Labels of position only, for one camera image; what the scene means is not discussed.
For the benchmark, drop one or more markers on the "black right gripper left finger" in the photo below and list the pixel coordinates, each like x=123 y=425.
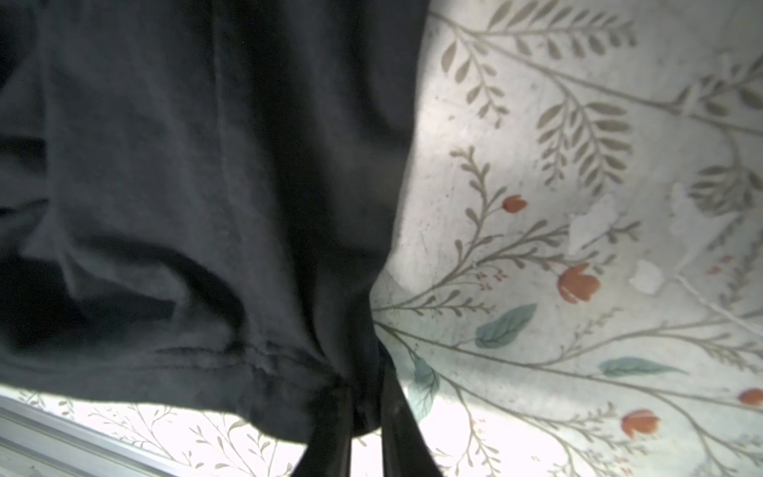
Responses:
x=329 y=450

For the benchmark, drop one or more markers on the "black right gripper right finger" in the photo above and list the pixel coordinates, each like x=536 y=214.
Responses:
x=405 y=453

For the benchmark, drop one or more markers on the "black t-shirt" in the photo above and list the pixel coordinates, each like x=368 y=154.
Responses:
x=197 y=198

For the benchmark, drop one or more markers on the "floral table mat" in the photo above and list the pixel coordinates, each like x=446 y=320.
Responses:
x=574 y=286

